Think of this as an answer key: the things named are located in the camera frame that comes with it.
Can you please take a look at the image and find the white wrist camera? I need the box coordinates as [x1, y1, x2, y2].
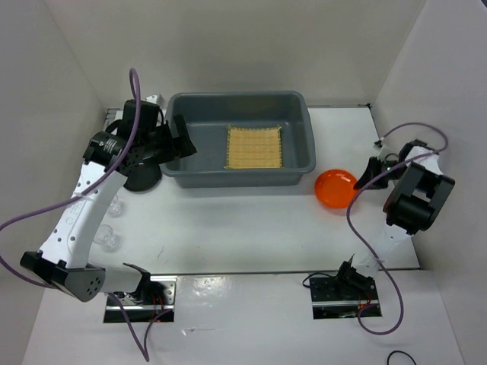
[374, 138, 395, 161]
[145, 94, 165, 110]

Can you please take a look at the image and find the black cable loop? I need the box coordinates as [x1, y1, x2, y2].
[387, 350, 416, 365]

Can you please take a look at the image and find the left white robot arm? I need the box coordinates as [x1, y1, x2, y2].
[20, 100, 196, 304]

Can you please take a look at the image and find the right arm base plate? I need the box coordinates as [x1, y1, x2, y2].
[301, 272, 382, 319]

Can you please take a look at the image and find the aluminium table edge rail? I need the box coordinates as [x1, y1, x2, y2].
[60, 108, 119, 275]

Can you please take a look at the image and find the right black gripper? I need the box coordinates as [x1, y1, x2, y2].
[354, 156, 408, 189]

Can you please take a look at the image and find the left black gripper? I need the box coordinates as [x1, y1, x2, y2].
[141, 114, 196, 167]

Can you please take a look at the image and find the grey plastic bin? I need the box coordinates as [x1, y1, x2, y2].
[161, 90, 316, 189]

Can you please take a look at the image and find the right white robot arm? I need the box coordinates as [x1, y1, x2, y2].
[333, 139, 455, 299]

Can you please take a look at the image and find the clear glass cup far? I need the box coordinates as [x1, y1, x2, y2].
[107, 194, 124, 217]

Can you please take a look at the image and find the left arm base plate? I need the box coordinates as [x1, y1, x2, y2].
[115, 275, 177, 323]

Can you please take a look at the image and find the clear glass cup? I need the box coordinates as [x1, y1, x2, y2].
[93, 224, 119, 252]
[107, 194, 124, 217]

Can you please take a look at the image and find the clear glass cup near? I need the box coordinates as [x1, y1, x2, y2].
[93, 224, 119, 252]

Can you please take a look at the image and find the orange plastic plate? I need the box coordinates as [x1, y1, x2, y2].
[314, 169, 358, 209]

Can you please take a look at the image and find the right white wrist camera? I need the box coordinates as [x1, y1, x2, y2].
[374, 138, 395, 161]

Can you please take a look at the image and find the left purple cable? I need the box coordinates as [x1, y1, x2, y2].
[0, 68, 164, 362]

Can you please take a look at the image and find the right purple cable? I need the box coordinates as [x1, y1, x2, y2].
[345, 122, 449, 335]

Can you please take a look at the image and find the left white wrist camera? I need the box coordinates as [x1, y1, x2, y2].
[145, 94, 165, 110]

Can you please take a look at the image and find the square bamboo mat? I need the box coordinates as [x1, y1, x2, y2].
[224, 125, 283, 170]

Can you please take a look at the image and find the purple cable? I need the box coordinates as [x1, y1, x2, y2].
[345, 122, 449, 335]
[0, 68, 164, 362]

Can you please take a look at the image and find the black round plate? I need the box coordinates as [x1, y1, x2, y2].
[123, 162, 162, 192]

